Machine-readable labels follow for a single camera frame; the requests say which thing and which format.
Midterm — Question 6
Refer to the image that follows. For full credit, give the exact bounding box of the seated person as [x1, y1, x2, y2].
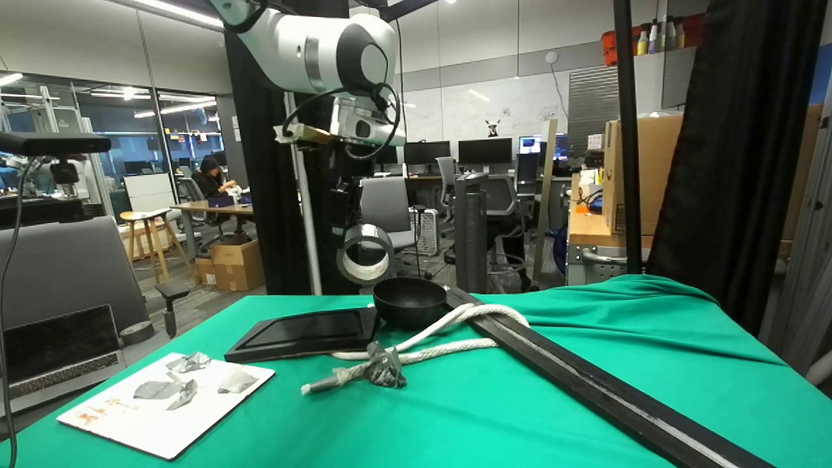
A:
[191, 154, 231, 204]

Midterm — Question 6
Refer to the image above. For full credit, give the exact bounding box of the green tablecloth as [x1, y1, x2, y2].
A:
[0, 272, 832, 468]

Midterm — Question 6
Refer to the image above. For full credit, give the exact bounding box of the white rope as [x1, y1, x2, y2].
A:
[299, 302, 533, 397]

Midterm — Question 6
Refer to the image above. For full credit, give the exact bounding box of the metal binder clip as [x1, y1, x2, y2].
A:
[361, 338, 412, 390]

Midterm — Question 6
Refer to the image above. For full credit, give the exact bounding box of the brown cardboard box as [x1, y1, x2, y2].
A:
[603, 112, 687, 250]

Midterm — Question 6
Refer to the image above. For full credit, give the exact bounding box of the black vertical pole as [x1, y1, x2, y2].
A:
[612, 0, 644, 276]

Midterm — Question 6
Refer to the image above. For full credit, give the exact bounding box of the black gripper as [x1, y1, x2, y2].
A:
[327, 139, 384, 254]

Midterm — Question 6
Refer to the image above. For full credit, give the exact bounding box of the narrow black curtain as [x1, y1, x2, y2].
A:
[647, 0, 829, 336]

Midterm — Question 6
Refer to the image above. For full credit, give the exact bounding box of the white stand pole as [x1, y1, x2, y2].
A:
[284, 87, 326, 295]

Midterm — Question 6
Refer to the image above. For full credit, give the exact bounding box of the workbench cabinet with wooden top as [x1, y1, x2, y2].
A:
[566, 204, 630, 282]

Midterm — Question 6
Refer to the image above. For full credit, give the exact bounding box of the wall shelf with bottles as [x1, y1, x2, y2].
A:
[600, 11, 711, 67]

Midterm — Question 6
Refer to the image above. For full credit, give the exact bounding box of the black cylinder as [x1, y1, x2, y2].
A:
[453, 176, 491, 294]

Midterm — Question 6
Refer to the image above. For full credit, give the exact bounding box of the wide black computer monitor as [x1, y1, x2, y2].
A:
[456, 136, 514, 169]

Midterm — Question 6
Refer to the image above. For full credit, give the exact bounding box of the black bowl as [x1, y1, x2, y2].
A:
[371, 276, 453, 333]

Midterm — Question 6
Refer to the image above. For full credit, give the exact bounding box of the black overhead bracket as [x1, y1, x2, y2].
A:
[375, 0, 439, 24]

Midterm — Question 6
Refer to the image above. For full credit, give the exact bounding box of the wooden stool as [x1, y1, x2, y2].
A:
[117, 204, 191, 280]

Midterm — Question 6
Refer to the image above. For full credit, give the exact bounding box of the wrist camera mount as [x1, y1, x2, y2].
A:
[273, 115, 400, 150]

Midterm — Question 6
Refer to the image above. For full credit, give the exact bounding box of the cardboard boxes stack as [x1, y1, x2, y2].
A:
[191, 240, 267, 294]

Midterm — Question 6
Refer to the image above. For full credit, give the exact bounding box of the grey office chair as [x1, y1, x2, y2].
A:
[356, 176, 423, 280]

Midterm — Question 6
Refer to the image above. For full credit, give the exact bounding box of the black camera bar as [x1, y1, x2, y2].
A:
[0, 129, 114, 160]

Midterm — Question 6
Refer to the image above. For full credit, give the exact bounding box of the black laptop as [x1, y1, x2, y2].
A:
[0, 302, 124, 410]

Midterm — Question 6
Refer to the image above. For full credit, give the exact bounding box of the long black bar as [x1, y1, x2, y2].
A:
[445, 288, 774, 468]

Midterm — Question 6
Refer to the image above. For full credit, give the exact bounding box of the medium black computer monitor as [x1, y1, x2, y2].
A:
[400, 138, 453, 169]

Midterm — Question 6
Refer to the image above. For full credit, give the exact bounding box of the black rectangular tray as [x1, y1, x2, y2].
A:
[222, 307, 383, 364]

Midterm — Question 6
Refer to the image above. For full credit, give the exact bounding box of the white printed booklet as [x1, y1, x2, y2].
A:
[54, 349, 279, 463]

